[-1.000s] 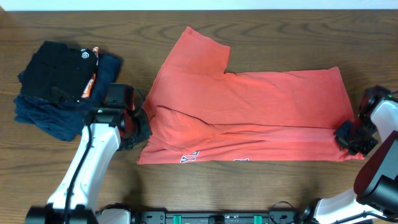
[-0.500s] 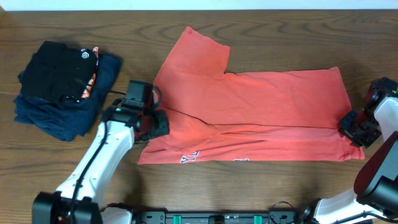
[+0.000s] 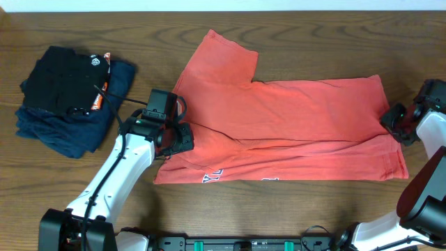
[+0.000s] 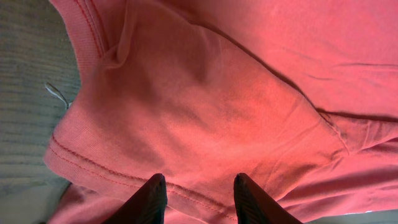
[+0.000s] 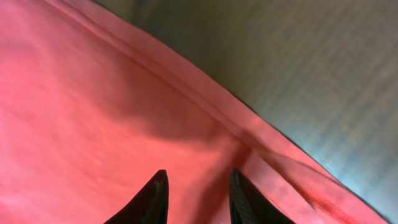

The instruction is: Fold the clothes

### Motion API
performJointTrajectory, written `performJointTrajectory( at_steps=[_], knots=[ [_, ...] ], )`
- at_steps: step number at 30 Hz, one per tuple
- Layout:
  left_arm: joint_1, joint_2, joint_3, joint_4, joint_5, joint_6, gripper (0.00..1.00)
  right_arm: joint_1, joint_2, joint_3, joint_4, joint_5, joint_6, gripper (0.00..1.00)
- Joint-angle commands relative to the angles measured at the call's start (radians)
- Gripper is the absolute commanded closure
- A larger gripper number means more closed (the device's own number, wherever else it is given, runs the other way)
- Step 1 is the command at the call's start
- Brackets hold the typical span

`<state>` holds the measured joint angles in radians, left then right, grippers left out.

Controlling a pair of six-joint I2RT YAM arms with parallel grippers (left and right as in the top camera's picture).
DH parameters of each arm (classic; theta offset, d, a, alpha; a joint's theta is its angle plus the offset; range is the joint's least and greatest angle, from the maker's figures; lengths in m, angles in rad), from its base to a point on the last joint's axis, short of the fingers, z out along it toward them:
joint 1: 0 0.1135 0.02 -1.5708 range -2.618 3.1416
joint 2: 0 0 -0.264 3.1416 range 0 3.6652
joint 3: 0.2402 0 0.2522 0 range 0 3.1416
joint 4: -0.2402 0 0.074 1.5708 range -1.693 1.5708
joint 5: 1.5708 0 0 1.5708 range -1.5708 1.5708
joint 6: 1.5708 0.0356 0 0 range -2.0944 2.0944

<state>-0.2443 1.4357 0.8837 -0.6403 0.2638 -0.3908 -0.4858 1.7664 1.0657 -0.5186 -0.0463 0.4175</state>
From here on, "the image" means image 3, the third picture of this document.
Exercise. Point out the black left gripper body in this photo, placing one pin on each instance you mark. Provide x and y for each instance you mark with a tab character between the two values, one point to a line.
180	140

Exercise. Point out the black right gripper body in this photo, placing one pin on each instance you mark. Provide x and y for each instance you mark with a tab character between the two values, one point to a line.
394	121

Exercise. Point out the red orange t-shirt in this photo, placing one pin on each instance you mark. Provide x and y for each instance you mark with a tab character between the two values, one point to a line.
278	130

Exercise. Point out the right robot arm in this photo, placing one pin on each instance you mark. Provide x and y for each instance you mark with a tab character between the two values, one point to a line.
419	218

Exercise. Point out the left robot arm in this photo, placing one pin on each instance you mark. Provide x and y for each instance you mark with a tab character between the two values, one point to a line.
88	222

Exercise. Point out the folded navy blue garment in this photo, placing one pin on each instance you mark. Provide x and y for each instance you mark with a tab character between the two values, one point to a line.
73	135

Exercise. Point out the folded black shirt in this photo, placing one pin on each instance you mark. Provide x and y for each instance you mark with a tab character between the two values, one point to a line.
65	82

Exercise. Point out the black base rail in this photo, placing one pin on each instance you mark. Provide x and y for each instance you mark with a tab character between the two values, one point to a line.
306	243

